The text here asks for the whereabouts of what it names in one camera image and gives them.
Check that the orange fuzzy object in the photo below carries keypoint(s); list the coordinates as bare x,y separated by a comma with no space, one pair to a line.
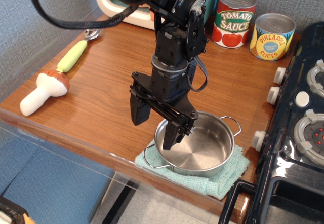
27,219

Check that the teal toy microwave oven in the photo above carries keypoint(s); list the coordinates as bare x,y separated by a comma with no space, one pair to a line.
142,16

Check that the white stove knob upper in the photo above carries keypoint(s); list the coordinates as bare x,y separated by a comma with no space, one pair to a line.
279,75

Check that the white stove knob middle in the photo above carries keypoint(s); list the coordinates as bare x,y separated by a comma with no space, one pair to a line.
272,95

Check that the white stove knob lower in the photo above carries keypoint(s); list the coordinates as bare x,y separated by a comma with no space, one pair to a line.
258,139

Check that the tomato sauce can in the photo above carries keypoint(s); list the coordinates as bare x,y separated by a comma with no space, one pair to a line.
232,22

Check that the white stove knob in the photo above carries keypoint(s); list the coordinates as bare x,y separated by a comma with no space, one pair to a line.
258,139
272,95
279,75

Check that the plush toy mushroom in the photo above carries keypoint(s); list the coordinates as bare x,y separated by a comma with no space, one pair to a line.
49,83

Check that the black toy stove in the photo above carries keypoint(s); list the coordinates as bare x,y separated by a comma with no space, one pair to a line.
289,184

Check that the pineapple slices can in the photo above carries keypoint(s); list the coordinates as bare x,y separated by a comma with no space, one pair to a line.
272,35

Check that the light blue folded cloth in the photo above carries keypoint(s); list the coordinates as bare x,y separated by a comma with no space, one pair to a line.
216,186

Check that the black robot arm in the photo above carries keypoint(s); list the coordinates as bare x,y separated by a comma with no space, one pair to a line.
180,39

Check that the steel pot with handles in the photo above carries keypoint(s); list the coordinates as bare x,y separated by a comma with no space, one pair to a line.
203,153

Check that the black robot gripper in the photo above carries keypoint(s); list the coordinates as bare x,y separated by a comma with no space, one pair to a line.
166,92

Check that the spoon with green handle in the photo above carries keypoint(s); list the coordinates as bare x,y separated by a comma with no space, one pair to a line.
73,55

